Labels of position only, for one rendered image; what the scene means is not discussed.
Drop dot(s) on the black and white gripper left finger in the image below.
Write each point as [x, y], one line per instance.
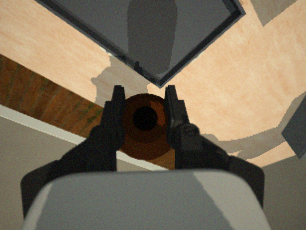
[97, 153]

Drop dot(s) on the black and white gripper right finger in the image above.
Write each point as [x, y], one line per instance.
[194, 151]

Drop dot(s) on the brown glass bottle with green label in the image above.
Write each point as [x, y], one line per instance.
[145, 122]

